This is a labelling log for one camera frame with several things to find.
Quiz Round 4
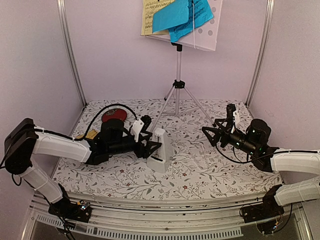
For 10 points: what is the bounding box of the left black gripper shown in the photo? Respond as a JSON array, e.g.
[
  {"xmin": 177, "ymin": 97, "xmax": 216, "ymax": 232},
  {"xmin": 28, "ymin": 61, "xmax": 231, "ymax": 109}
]
[{"xmin": 108, "ymin": 132, "xmax": 163, "ymax": 159}]

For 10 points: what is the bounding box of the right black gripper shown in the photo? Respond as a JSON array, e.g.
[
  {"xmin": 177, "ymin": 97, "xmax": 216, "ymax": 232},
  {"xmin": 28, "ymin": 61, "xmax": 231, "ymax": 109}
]
[{"xmin": 202, "ymin": 119, "xmax": 258, "ymax": 157}]

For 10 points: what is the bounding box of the white metronome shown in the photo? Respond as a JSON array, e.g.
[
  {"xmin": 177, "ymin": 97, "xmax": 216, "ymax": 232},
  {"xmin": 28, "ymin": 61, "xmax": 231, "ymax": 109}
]
[{"xmin": 146, "ymin": 127, "xmax": 174, "ymax": 174}]

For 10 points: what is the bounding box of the clear metronome cover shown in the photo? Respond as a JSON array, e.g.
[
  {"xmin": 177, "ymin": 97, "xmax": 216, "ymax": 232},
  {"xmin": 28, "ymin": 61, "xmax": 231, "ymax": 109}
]
[{"xmin": 194, "ymin": 144, "xmax": 209, "ymax": 171}]

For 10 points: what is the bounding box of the silver tripod music stand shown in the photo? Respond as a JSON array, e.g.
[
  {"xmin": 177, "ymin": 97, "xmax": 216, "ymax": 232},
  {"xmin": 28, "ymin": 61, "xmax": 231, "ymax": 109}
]
[{"xmin": 144, "ymin": 0, "xmax": 222, "ymax": 117}]

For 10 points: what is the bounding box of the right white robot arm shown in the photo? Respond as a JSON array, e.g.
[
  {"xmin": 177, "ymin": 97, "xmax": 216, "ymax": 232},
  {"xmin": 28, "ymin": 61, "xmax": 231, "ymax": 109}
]
[{"xmin": 201, "ymin": 118, "xmax": 320, "ymax": 218}]

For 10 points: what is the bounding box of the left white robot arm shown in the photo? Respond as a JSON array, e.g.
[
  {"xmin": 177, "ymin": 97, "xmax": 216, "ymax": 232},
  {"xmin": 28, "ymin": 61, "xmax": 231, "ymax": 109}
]
[{"xmin": 2, "ymin": 118, "xmax": 163, "ymax": 217}]

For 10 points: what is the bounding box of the red floral plate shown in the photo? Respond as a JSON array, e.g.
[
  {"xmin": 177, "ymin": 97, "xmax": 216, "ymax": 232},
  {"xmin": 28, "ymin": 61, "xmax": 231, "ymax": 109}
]
[{"xmin": 101, "ymin": 108, "xmax": 127, "ymax": 123}]

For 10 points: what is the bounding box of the floral table mat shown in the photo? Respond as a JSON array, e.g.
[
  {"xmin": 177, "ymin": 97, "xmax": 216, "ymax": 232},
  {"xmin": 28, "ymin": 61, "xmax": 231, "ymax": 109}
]
[{"xmin": 53, "ymin": 99, "xmax": 282, "ymax": 201}]

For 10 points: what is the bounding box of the woven bamboo tray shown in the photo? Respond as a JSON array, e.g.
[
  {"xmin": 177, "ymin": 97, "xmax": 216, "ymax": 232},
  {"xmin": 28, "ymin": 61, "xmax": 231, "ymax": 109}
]
[{"xmin": 75, "ymin": 129, "xmax": 99, "ymax": 140}]

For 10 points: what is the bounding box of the blue paper sheet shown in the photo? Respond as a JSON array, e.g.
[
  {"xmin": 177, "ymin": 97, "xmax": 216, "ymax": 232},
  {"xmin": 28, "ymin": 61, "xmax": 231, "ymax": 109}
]
[{"xmin": 152, "ymin": 0, "xmax": 214, "ymax": 43}]

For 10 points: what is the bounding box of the yellow sheet music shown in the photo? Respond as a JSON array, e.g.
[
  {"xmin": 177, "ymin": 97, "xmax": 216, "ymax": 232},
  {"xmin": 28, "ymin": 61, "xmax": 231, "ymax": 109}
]
[{"xmin": 140, "ymin": 0, "xmax": 174, "ymax": 36}]

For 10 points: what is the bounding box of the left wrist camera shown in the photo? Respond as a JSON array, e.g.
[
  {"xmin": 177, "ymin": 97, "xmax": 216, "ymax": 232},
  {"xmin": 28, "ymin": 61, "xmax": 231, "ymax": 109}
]
[{"xmin": 129, "ymin": 115, "xmax": 152, "ymax": 143}]

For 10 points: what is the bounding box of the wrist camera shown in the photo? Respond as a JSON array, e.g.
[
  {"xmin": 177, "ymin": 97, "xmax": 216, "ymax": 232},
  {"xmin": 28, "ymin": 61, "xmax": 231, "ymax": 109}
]
[
  {"xmin": 226, "ymin": 103, "xmax": 240, "ymax": 126},
  {"xmin": 129, "ymin": 115, "xmax": 152, "ymax": 143}
]

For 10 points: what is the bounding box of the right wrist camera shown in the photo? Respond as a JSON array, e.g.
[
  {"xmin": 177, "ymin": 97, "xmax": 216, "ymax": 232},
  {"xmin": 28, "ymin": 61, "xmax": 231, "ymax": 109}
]
[{"xmin": 226, "ymin": 103, "xmax": 240, "ymax": 126}]

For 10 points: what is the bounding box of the front aluminium rail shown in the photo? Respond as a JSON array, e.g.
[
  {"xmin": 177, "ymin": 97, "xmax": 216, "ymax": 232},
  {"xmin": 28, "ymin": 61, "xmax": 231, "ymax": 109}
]
[{"xmin": 21, "ymin": 192, "xmax": 313, "ymax": 240}]

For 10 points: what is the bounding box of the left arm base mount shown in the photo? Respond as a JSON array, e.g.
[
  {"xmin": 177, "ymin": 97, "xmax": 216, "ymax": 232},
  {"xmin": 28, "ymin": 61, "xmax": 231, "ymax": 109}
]
[{"xmin": 48, "ymin": 183, "xmax": 92, "ymax": 223}]

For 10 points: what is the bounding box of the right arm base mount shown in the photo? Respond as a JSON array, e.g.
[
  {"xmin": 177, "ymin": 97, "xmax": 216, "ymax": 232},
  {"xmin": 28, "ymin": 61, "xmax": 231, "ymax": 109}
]
[{"xmin": 239, "ymin": 184, "xmax": 293, "ymax": 236}]

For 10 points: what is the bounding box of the right aluminium frame post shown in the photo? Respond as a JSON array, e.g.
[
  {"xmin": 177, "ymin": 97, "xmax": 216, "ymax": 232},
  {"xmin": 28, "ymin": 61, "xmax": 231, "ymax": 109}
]
[{"xmin": 245, "ymin": 0, "xmax": 275, "ymax": 108}]

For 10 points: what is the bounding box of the aluminium frame post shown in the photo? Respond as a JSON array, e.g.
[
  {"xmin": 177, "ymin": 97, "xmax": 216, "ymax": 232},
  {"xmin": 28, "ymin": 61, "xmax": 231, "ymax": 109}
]
[
  {"xmin": 56, "ymin": 0, "xmax": 88, "ymax": 107},
  {"xmin": 245, "ymin": 0, "xmax": 275, "ymax": 108}
]

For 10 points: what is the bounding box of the left aluminium frame post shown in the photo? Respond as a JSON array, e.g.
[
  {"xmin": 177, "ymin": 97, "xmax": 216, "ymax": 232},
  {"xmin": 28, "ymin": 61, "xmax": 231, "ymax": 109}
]
[{"xmin": 56, "ymin": 0, "xmax": 88, "ymax": 107}]

